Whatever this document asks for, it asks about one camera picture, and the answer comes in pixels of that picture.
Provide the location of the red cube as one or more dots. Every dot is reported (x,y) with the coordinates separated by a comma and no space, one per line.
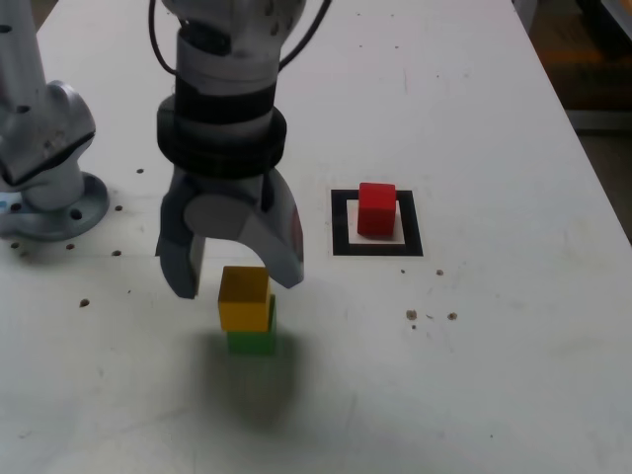
(376,212)

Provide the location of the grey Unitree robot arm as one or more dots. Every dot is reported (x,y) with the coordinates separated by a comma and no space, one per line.
(44,123)

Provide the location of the yellow cube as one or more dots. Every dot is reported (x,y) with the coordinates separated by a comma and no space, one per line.
(244,301)

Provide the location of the green cube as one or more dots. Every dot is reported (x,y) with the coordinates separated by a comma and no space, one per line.
(249,343)

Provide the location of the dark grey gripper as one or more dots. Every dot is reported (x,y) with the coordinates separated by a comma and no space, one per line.
(227,186)

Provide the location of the black tape square outline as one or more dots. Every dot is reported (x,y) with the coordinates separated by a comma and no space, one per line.
(340,222)

